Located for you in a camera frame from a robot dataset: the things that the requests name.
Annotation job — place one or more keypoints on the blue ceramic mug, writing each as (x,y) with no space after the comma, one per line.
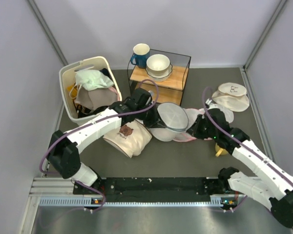
(141,52)

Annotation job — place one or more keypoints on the pink trimmed mesh laundry bag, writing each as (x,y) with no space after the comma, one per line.
(192,115)

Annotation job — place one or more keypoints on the cream ceramic bowl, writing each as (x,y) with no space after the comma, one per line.
(158,62)

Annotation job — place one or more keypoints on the cream plastic laundry basket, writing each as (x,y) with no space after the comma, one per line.
(67,78)

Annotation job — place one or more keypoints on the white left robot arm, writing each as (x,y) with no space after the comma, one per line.
(65,148)

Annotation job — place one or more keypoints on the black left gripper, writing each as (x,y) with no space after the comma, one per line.
(155,121)

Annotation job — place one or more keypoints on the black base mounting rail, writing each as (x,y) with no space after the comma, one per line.
(163,189)

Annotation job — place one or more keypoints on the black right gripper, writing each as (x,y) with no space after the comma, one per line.
(195,130)

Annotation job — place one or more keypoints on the black wire wooden shelf rack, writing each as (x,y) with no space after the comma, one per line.
(168,84)

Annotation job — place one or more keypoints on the blue zipper white mesh bag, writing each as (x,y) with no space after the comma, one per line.
(174,117)

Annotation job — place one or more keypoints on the pile of clothes in basket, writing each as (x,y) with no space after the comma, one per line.
(92,92)

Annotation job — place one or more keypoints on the white scalloped plate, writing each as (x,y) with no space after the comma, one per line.
(161,75)

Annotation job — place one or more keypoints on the yellow ceramic mug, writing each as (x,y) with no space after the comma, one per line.
(220,151)

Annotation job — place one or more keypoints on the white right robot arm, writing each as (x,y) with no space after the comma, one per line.
(273,188)

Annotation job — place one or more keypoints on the grey slotted cable duct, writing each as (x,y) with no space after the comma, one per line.
(91,202)

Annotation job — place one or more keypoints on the bear print cream bag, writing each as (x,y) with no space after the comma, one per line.
(130,139)

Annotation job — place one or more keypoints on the beige trimmed cream mesh bag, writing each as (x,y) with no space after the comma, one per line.
(232,96)

